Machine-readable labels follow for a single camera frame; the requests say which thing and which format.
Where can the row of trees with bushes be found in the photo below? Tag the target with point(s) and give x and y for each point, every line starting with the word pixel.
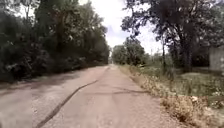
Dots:
pixel 173 33

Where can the grey-brown asphalt road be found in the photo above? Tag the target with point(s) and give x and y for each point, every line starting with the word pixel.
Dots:
pixel 100 100

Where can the weedy grass verge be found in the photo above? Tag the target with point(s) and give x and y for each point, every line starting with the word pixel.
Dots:
pixel 186 90

